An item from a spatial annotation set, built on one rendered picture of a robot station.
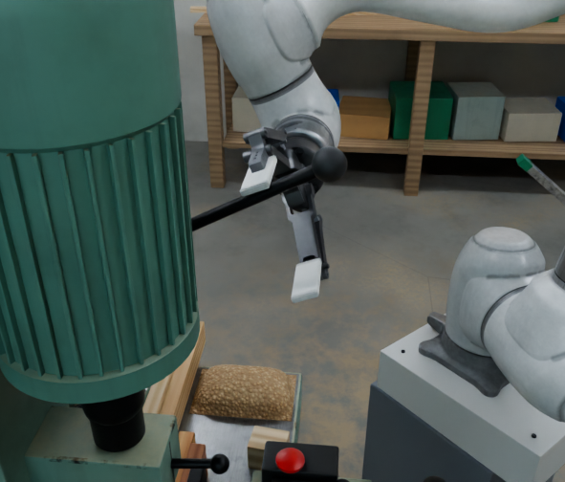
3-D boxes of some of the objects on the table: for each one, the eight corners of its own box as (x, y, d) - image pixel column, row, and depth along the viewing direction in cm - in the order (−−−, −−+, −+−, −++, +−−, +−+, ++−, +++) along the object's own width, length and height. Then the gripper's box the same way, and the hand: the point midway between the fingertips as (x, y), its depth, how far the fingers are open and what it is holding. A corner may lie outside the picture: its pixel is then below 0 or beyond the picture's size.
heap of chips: (291, 421, 89) (292, 401, 87) (188, 413, 90) (186, 393, 88) (296, 375, 96) (296, 356, 94) (202, 368, 97) (201, 349, 96)
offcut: (289, 452, 84) (290, 430, 82) (283, 474, 81) (283, 452, 79) (254, 446, 85) (254, 425, 83) (248, 468, 82) (247, 446, 80)
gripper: (305, 247, 93) (292, 345, 74) (233, 84, 82) (196, 151, 63) (356, 232, 91) (355, 329, 72) (289, 63, 80) (267, 126, 61)
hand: (282, 241), depth 69 cm, fingers open, 13 cm apart
